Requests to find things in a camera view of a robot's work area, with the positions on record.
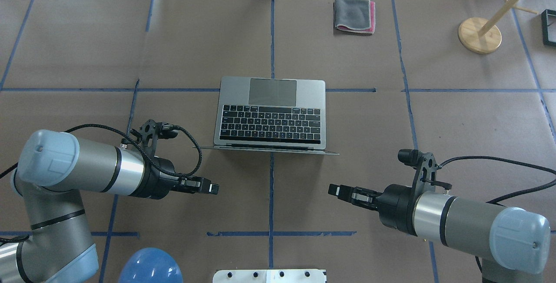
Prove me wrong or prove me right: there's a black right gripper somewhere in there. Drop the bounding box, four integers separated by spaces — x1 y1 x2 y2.
328 184 416 235

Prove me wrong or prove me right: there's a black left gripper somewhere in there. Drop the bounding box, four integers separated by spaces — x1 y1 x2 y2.
130 157 219 200

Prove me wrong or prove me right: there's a grey laptop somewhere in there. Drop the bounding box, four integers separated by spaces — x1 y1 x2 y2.
208 76 334 155

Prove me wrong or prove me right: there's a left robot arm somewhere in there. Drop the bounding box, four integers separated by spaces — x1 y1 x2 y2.
1 120 219 283

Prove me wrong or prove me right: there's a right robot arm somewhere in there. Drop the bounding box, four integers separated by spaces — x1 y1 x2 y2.
328 184 551 283

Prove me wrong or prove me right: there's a blue desk lamp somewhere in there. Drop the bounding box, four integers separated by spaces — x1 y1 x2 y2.
118 247 183 283

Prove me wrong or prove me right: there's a grey pink folded cloth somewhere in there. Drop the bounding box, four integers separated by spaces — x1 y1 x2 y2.
334 0 377 35

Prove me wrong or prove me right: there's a wooden mug tree stand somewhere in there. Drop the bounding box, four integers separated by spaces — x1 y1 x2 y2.
457 0 539 54

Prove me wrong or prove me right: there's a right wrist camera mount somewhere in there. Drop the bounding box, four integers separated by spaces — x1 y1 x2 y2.
397 149 452 196

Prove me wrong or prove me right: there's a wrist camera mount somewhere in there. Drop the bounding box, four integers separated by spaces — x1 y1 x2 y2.
397 149 452 196
131 119 178 157

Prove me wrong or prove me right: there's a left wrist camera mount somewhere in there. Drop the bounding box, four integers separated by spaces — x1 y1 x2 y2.
131 119 178 157

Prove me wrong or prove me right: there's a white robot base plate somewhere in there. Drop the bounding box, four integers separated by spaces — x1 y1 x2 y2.
212 269 328 283

